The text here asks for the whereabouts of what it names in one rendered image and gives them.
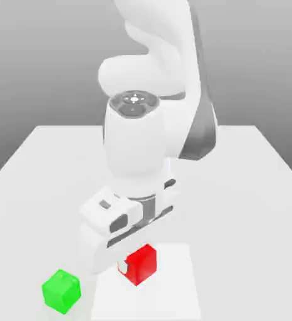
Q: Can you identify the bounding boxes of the small green cube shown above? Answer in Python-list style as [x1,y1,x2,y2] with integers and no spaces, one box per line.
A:
[41,268,82,315]

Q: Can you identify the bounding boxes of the small red cube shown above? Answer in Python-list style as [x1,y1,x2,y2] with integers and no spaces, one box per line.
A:
[117,243,158,287]

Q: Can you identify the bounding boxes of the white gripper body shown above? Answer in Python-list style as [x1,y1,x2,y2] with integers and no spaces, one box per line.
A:
[78,177,180,275]

